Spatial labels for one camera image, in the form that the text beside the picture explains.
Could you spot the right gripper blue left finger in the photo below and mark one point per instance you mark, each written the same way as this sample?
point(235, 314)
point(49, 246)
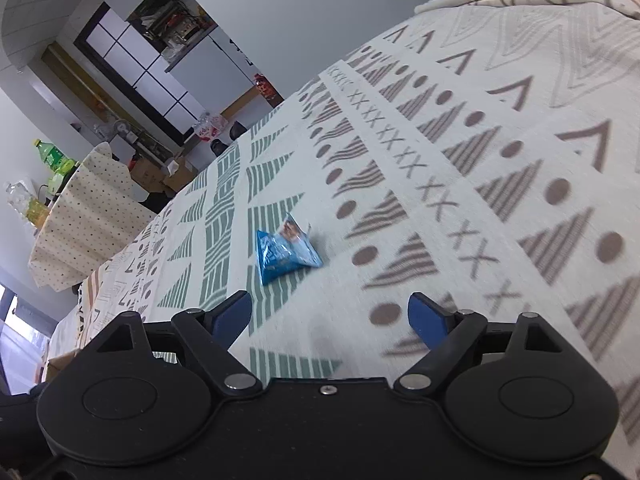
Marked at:
point(206, 337)

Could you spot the blue snack packet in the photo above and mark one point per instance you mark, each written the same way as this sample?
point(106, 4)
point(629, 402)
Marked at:
point(284, 252)

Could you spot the white kitchen cabinet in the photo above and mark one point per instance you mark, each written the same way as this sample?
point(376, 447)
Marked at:
point(214, 71)

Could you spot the green soda bottle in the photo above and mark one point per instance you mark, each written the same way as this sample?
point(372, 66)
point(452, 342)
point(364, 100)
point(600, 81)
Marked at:
point(54, 158)

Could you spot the red oil bottle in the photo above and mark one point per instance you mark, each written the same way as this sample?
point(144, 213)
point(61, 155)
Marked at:
point(264, 87)

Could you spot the pink water bottle pack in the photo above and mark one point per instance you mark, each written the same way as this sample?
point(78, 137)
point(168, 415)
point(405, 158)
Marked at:
point(209, 126)

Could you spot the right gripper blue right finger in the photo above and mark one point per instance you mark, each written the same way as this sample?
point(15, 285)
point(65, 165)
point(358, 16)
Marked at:
point(453, 342)

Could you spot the dotted cloth covered table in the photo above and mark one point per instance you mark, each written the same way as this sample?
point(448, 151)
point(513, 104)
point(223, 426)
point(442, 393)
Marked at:
point(94, 217)

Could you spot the patterned bed blanket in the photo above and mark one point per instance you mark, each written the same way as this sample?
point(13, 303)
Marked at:
point(483, 152)

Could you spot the black slipper right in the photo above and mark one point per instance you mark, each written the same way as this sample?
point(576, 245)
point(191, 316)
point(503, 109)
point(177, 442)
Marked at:
point(236, 130)

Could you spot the black slipper left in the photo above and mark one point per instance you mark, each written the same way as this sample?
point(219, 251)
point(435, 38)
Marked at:
point(218, 147)

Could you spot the clear plastic bottle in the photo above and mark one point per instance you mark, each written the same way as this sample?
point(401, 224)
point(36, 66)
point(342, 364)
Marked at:
point(19, 197)

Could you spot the black slipper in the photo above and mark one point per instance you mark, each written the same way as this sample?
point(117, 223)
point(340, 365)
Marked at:
point(218, 147)
point(236, 130)

